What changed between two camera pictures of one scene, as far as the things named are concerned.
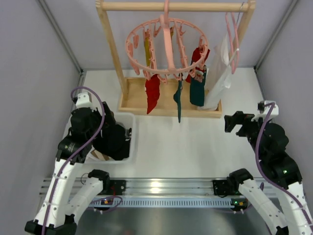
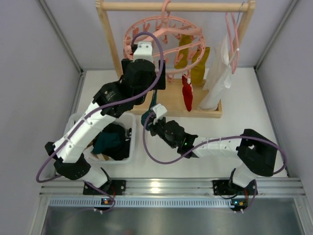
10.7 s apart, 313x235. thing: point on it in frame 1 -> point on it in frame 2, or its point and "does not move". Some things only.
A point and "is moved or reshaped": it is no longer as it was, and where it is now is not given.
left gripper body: [113, 138] -> [161, 75]
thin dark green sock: [177, 96] -> [145, 115]
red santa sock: [196, 53] -> [188, 91]
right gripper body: [239, 123] -> [153, 126]
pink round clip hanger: [160, 76] is moved or reshaped
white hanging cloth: [220, 76] does not move
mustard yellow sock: [147, 50] is moved or reshaped
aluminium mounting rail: [168, 193] does not move
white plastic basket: [128, 119] does not move
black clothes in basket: [114, 142] does not move
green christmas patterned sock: [197, 83] -> [106, 141]
